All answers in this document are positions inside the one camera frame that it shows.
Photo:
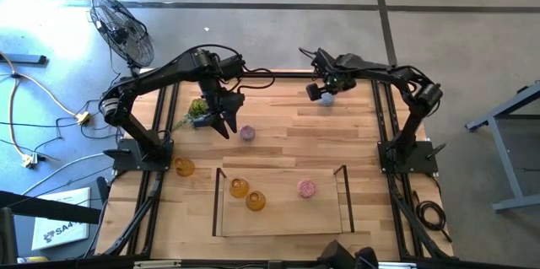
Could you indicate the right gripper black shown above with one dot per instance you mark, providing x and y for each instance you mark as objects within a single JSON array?
[{"x": 337, "y": 73}]

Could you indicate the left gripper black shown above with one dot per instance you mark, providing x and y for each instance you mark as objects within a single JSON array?
[{"x": 221, "y": 98}]

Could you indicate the blue speckled candle holder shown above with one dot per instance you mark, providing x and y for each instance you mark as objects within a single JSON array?
[{"x": 328, "y": 101}]

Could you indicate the purple speckled candle holder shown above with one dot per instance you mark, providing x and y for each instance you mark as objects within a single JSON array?
[{"x": 247, "y": 133}]

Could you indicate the amber glass candle holder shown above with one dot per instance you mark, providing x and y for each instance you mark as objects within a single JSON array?
[
  {"x": 255, "y": 201},
  {"x": 184, "y": 168},
  {"x": 239, "y": 188}
]

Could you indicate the pink speckled candle holder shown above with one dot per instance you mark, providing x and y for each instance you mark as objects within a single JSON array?
[{"x": 306, "y": 188}]

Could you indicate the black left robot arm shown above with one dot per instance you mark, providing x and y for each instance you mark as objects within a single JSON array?
[{"x": 160, "y": 73}]

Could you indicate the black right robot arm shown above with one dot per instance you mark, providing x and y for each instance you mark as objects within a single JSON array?
[{"x": 417, "y": 121}]

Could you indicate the potted succulent plant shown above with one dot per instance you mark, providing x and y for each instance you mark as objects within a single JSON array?
[{"x": 197, "y": 107}]

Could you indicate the black floor fan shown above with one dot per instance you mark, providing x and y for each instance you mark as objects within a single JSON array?
[{"x": 122, "y": 33}]

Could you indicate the black handheld device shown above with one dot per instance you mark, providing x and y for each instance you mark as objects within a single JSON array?
[{"x": 337, "y": 256}]

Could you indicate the grey metal stand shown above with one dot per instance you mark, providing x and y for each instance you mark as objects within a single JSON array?
[{"x": 502, "y": 151}]

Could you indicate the black equipment stand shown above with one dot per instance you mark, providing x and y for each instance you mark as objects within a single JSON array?
[{"x": 50, "y": 210}]

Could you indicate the white printed sign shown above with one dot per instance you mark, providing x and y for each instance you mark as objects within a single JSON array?
[{"x": 59, "y": 229}]

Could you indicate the black floor bar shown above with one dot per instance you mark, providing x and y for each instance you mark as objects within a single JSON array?
[{"x": 23, "y": 59}]

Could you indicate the small yellow object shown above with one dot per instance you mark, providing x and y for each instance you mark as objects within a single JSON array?
[{"x": 34, "y": 259}]

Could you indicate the black aluminium table frame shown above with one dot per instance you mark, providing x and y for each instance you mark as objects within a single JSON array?
[{"x": 291, "y": 74}]

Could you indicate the silver metal bracket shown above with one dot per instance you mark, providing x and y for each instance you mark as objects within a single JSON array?
[
  {"x": 158, "y": 264},
  {"x": 392, "y": 265}
]

